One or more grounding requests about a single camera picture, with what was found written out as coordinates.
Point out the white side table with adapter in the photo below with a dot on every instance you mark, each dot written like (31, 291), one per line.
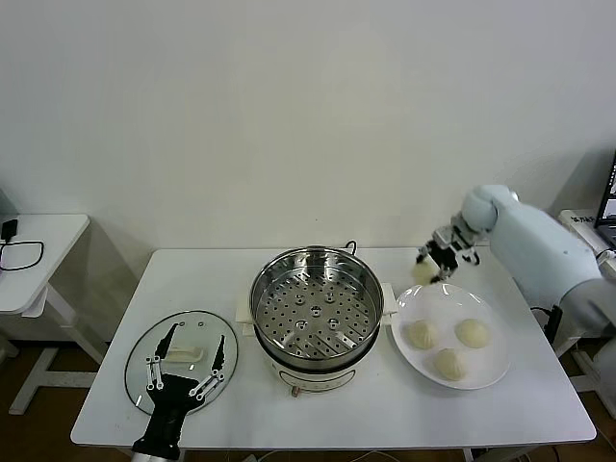
(53, 240)

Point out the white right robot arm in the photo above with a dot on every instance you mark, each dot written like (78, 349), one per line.
(544, 240)

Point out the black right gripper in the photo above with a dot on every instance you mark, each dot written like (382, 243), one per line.
(445, 255)

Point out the cream electric cooker pot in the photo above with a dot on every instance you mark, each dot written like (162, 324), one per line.
(313, 377)

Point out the stainless steel steamer basket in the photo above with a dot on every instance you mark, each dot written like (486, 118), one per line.
(368, 286)

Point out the white steamed baozi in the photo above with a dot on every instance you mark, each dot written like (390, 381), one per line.
(422, 333)
(423, 274)
(450, 364)
(472, 332)

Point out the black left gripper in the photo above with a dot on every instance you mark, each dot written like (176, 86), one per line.
(171, 397)

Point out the black power adapter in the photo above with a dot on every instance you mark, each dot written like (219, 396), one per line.
(8, 230)

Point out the white round plate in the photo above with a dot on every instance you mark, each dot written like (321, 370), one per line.
(491, 361)

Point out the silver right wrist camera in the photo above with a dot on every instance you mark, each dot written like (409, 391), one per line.
(444, 236)

